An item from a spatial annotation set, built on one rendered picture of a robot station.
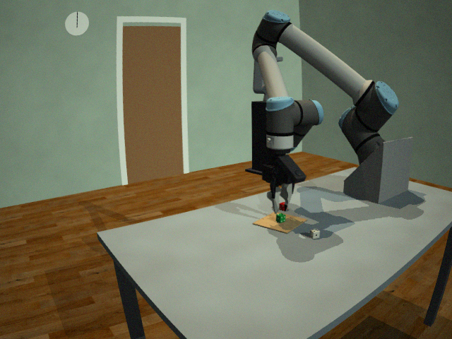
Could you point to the tan flat mat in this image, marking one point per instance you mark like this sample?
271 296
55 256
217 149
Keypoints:
291 222

